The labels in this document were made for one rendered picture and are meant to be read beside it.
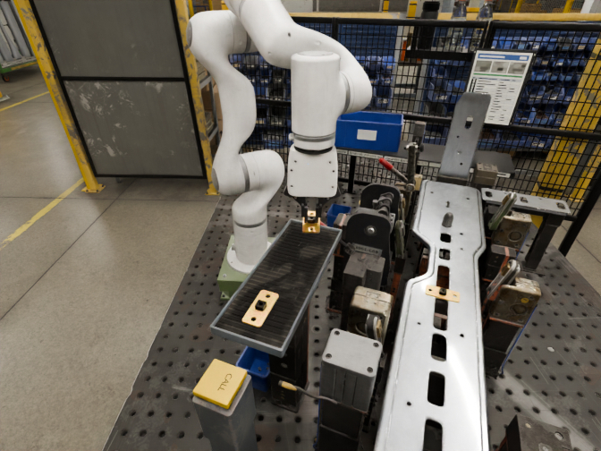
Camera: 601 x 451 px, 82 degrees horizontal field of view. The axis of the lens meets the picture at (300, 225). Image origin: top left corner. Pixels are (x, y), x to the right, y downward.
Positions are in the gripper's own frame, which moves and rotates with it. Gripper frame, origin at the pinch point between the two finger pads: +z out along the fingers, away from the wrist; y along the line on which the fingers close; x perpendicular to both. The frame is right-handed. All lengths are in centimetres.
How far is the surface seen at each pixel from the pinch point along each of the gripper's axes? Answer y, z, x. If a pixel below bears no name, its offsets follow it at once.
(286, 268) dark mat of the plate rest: -4.9, 8.5, -9.5
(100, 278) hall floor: -146, 125, 105
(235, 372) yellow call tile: -10.9, 8.5, -33.8
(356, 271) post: 11.0, 14.6, -2.7
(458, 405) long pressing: 28.9, 24.4, -28.5
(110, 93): -174, 32, 230
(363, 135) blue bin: 22, 15, 91
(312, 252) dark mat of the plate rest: 0.5, 8.5, -3.8
